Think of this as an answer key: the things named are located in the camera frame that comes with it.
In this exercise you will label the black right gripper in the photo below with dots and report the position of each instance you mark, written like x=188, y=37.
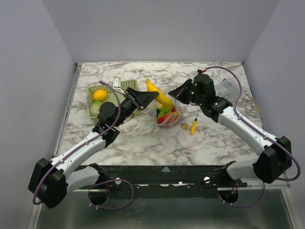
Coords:
x=185, y=89

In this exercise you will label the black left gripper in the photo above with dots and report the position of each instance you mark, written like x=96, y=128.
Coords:
x=139, y=99

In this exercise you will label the yellow pear toy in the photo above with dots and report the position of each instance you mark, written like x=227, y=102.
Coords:
x=160, y=107

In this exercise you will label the yellow banana toy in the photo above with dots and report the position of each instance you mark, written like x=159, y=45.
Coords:
x=161, y=98

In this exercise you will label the green leaf toy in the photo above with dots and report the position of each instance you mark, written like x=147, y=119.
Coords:
x=164, y=111

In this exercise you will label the clear zip top bag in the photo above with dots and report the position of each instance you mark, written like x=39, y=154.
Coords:
x=177, y=108

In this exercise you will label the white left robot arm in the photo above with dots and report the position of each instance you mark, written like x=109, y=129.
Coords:
x=52, y=179

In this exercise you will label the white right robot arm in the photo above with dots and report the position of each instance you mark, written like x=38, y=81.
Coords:
x=272, y=160

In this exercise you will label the yellow hex key set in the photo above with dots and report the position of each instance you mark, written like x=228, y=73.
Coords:
x=186, y=126

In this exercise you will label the orange fruit toy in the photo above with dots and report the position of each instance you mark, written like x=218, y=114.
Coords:
x=99, y=95

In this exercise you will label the clear plastic screw box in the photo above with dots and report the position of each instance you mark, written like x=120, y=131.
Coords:
x=229, y=89

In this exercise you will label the green cabbage toy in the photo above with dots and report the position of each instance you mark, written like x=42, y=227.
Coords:
x=95, y=107

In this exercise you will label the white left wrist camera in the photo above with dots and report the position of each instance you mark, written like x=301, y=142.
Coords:
x=117, y=83

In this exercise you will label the yellow handled screwdriver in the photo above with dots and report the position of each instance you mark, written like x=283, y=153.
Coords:
x=192, y=131

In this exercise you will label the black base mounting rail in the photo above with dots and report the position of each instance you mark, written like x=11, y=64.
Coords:
x=162, y=181

